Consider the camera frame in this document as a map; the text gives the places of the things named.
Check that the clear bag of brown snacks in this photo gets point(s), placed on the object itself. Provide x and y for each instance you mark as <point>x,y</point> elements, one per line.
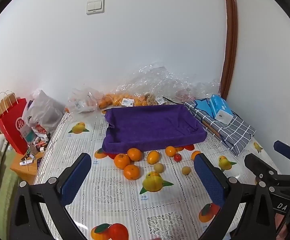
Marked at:
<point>152,99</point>

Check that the pile of small cosmetics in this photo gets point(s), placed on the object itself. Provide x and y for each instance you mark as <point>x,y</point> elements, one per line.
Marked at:
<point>39,143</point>

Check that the green bedding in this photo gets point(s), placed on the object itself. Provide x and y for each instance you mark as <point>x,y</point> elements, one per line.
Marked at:
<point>3,180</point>

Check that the brown wooden door frame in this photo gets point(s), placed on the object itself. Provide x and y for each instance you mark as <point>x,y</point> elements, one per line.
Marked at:
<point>231,30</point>

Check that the orange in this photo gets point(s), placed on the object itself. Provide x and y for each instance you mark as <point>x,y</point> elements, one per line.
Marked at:
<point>170,151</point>
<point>121,161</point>
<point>195,155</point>
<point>131,172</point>
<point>134,154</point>

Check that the crumpled clear plastic wrap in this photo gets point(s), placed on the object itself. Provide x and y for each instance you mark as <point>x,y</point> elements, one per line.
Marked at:
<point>160,82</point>

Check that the red paper bag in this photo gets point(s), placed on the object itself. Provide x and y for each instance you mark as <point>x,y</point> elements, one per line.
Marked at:
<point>8,127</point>

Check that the oval yellow-orange citrus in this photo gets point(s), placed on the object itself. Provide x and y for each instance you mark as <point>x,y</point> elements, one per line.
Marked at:
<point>152,156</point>

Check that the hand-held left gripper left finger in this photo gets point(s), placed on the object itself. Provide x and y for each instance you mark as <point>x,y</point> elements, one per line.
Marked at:
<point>76,177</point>

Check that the small red tomato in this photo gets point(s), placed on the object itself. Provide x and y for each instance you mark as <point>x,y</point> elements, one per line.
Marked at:
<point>177,157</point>

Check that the clear bag of oranges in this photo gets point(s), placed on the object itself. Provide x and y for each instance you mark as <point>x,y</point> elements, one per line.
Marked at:
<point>115,100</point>

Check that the grey-white plastic bag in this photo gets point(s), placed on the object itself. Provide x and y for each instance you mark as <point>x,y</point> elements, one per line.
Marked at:
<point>44,112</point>

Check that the blue tissue pack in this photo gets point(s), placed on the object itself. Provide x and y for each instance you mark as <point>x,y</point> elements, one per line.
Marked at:
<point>220,105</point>

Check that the purple towel-lined tray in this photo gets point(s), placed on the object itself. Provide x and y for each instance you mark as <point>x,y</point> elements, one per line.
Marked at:
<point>147,127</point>

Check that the brown wooden stick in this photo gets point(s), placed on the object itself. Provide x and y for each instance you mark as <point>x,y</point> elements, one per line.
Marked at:
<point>211,130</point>

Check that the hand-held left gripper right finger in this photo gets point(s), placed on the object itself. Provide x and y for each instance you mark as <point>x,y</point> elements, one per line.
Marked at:
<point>210,177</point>

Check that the wooden bedside cabinet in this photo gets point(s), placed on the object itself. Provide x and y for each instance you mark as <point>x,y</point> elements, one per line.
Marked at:
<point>24,172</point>

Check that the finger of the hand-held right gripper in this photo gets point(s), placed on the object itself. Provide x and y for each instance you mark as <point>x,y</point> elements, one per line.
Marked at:
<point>257,165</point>
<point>284,150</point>

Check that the white light switch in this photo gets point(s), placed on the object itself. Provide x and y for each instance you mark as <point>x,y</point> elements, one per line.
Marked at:
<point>95,6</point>

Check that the small yellow-green fruit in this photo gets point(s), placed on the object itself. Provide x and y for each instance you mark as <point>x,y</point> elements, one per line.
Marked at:
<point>158,168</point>
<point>186,170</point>

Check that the folded grey plaid blanket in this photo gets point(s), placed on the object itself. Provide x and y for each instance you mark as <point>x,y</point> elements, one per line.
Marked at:
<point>237,130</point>

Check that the clear plastic bag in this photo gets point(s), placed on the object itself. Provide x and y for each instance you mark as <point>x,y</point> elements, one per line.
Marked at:
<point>82,100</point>

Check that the fruit print tablecloth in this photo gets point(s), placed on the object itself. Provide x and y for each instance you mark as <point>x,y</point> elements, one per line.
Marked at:
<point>110,205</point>

